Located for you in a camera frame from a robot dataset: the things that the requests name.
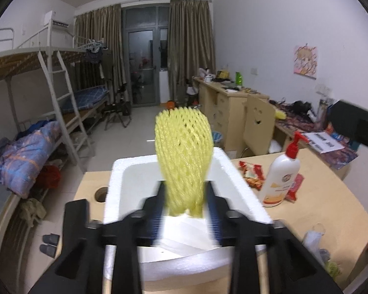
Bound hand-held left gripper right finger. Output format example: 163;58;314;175
202;181;344;294

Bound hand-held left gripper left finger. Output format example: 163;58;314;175
31;181;170;294

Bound white foam box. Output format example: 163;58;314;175
103;147;273;282

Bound yellow foam fruit net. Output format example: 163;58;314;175
154;106;214;219

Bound white foam sheet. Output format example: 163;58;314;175
159;214;234;256

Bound printed paper sheet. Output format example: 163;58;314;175
303;131;345;154

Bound red snack packet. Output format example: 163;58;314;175
245;172;266;192
238;160;263;178

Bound black bag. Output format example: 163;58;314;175
287;100;313;114

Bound patterned desk cloth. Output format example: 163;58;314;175
268;99;359;170

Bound white lotion pump bottle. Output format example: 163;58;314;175
262;131;310;208

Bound blue trash bin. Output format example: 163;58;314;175
211;130;224;149

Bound red tissue packet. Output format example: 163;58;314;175
286;173;305;202

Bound wooden chair with smiley cutout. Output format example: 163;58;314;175
242;94;276;157

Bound white face mask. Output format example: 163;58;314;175
302;223;330;262

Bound light wooden desk cabinet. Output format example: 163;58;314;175
193;76;270;160

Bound red cloth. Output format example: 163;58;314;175
37;165;62;190

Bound yellow-green cloth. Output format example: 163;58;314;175
18;197;47;228

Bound black folding chair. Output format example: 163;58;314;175
103;83;132;131

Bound small yellow-green packet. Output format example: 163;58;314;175
327;260;341;279

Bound white bunk bed ladder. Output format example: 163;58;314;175
37;49;95;172

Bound blue plaid mattress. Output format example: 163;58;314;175
60;86;109;114

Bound blue floral quilt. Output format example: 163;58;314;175
0;120;63;198

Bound glass balcony door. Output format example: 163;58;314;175
122;4;170;108

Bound brown curtain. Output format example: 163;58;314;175
74;4;123;105
167;0;217;108

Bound hanging dark clothes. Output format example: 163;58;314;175
85;40;108;65

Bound white metal bunk bed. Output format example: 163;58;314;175
0;27;94;270
47;11;111;135

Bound white air conditioner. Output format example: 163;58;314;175
44;10;71;28

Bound pink wall poster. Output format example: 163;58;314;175
293;44;319;79

